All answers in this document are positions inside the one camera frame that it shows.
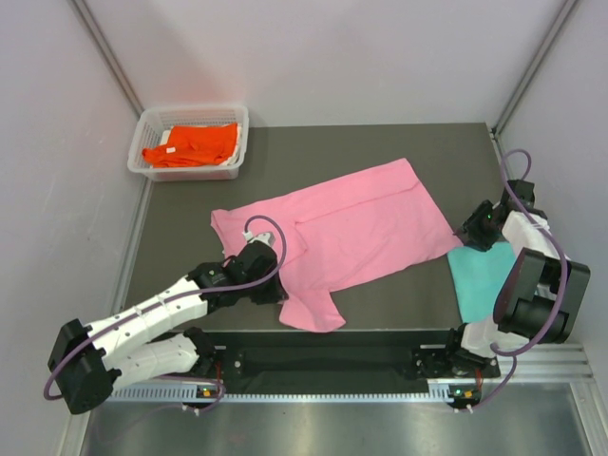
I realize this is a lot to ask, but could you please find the pink t shirt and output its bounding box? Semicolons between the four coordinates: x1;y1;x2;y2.
211;159;462;333

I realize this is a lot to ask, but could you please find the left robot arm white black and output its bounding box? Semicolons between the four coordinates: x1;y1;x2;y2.
43;232;288;415

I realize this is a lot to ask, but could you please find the orange t shirt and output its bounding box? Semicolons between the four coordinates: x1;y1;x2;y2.
142;123;239;168

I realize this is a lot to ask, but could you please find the folded teal t shirt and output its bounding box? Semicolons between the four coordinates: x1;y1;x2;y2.
447;242;516;323

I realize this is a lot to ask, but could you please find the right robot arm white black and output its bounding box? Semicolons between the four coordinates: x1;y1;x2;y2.
443;180;590;376

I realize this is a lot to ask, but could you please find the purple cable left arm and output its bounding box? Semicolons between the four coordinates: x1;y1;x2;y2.
43;215;288;414

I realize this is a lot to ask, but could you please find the white plastic laundry basket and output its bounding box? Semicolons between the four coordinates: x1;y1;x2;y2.
127;104;249;182

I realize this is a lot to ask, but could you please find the slotted white cable duct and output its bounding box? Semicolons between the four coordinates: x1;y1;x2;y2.
107;382;480;405

